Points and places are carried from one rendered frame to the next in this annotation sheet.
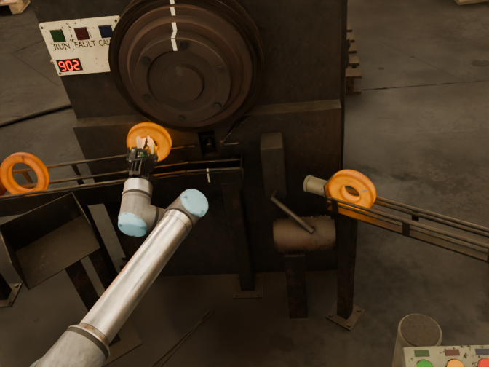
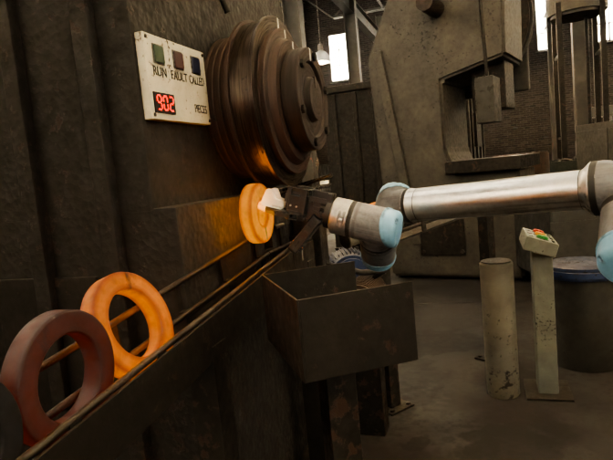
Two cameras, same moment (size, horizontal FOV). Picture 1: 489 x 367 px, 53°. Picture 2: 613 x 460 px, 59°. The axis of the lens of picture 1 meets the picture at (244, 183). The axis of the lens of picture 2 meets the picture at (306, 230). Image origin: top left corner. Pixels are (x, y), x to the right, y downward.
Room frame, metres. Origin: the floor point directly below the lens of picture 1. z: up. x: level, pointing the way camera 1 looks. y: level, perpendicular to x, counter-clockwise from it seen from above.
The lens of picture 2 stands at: (1.05, 1.66, 0.92)
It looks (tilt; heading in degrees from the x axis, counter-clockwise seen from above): 6 degrees down; 281
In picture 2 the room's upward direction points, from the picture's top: 6 degrees counter-clockwise
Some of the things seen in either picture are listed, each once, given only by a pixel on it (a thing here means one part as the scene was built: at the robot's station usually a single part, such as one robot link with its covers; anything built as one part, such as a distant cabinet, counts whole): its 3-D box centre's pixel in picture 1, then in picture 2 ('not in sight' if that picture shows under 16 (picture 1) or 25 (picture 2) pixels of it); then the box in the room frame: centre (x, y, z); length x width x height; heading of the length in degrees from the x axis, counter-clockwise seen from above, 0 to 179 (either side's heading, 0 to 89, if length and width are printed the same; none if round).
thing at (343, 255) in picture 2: not in sight; (348, 271); (1.52, -2.17, 0.17); 0.57 x 0.31 x 0.34; 102
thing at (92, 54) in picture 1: (87, 46); (176, 83); (1.56, 0.44, 1.15); 0.26 x 0.02 x 0.18; 82
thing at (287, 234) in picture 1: (305, 269); (368, 352); (1.23, -0.19, 0.27); 0.22 x 0.13 x 0.53; 82
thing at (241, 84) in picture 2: (187, 64); (275, 104); (1.41, 0.12, 1.11); 0.47 x 0.06 x 0.47; 82
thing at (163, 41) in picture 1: (183, 80); (307, 99); (1.31, 0.13, 1.11); 0.28 x 0.06 x 0.28; 82
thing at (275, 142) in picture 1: (273, 165); (309, 243); (1.39, -0.12, 0.68); 0.11 x 0.08 x 0.24; 172
